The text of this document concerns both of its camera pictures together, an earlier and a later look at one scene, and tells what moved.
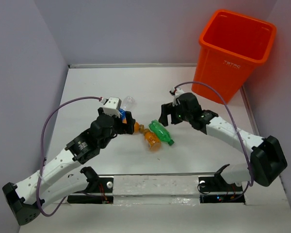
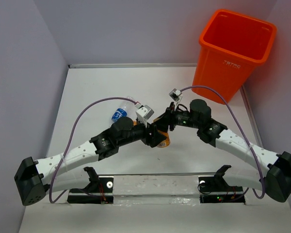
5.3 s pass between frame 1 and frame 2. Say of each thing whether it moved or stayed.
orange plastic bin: stayed
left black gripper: moved
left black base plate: stayed
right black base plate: stayed
